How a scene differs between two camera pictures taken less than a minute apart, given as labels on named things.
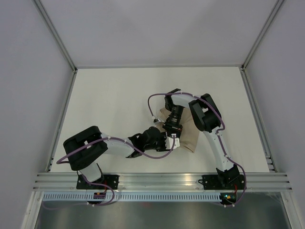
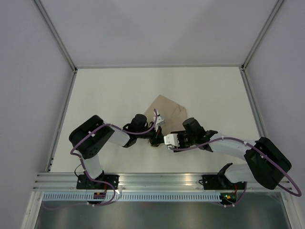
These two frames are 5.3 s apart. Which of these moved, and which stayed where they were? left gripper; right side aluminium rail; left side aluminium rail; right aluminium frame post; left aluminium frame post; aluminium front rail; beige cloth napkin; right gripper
Moved: beige cloth napkin; left gripper; right gripper
Stayed: aluminium front rail; right aluminium frame post; right side aluminium rail; left aluminium frame post; left side aluminium rail
